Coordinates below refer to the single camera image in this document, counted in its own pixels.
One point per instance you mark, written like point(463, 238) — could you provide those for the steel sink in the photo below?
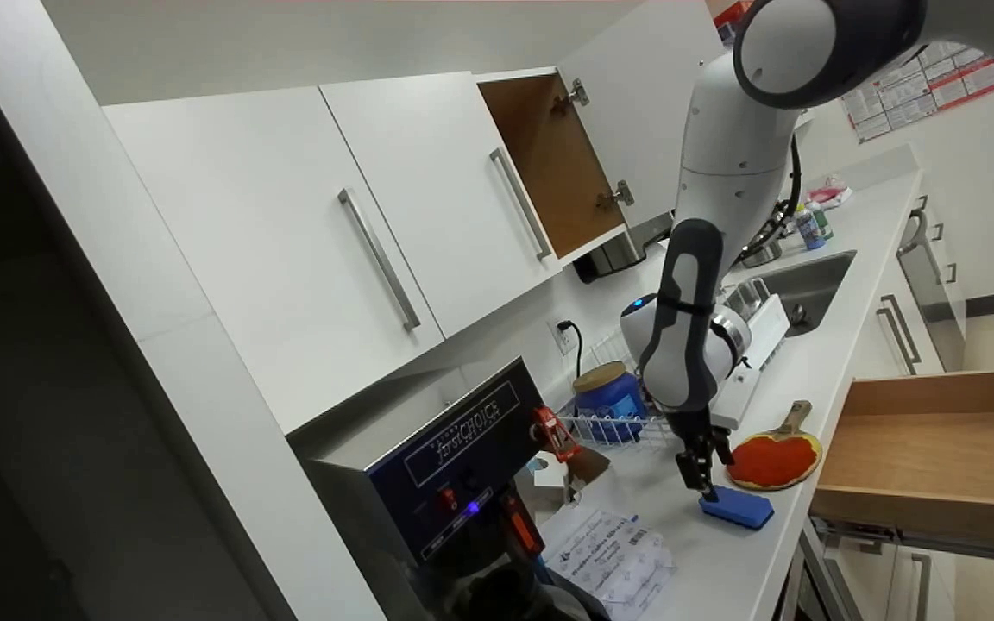
point(803, 285)

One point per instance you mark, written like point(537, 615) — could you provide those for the wall socket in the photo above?
point(561, 338)

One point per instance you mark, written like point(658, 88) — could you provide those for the open white cabinet door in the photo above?
point(635, 86)

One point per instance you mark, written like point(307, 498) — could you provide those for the blue jar with cork lid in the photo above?
point(609, 398)

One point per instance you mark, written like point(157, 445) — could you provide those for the tap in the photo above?
point(769, 237)

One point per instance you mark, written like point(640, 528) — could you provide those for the stainless dishwasher door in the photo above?
point(928, 285)

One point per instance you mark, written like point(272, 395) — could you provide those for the red table tennis paddle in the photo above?
point(773, 460)

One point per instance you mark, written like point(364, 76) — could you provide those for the glass coffee pot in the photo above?
point(514, 599)

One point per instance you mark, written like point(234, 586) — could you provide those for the small cardboard box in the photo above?
point(579, 470)

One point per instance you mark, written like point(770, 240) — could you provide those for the pink and white packet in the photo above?
point(829, 191)

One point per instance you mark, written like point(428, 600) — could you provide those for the green bottle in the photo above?
point(823, 217)

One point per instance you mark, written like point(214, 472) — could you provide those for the blue eraser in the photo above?
point(739, 509)

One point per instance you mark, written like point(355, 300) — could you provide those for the blue bottle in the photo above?
point(808, 229)

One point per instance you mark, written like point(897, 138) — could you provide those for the white wall cabinet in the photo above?
point(290, 241)

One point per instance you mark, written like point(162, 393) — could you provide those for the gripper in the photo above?
point(692, 426)

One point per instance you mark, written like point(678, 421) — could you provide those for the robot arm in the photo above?
point(730, 147)

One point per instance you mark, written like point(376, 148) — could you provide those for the black coffee machine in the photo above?
point(454, 466)

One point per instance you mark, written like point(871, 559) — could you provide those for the wall poster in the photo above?
point(928, 86)

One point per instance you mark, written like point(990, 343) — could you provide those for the narrow white cabinet door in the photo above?
point(428, 190)

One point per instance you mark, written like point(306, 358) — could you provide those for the clear bag of packets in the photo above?
point(609, 561)

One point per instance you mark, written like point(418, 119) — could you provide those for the large white cabinet door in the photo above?
point(247, 241)

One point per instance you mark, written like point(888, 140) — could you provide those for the under-cabinet silver appliance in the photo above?
point(618, 252)

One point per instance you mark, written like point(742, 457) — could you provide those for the open wooden drawer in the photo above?
point(937, 457)

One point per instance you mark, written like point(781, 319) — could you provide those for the clear drinking glass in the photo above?
point(749, 298)

